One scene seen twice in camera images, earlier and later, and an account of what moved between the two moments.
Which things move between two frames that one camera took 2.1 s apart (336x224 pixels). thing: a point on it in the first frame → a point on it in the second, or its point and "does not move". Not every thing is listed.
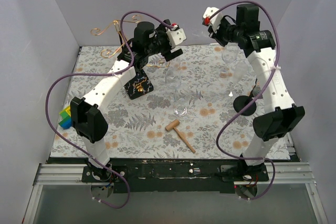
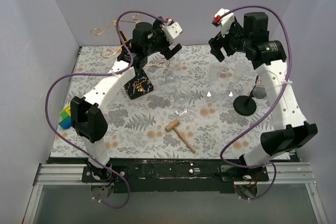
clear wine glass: (200, 33) → (214, 72)
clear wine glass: (182, 95) does not move
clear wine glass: (229, 55) does not move
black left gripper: (171, 54) does not move
